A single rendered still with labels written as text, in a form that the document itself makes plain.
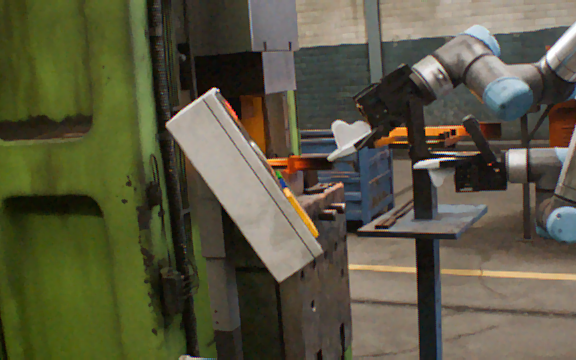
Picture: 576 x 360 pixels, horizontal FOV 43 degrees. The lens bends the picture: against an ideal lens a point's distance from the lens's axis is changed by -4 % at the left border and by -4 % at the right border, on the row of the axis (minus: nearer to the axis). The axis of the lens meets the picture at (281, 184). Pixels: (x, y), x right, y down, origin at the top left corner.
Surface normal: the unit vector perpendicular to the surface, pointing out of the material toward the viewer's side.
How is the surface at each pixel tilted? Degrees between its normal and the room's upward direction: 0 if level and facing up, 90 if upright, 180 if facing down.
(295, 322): 90
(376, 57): 90
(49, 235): 90
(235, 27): 90
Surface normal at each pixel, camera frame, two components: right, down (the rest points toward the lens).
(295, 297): -0.36, 0.17
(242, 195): 0.07, 0.15
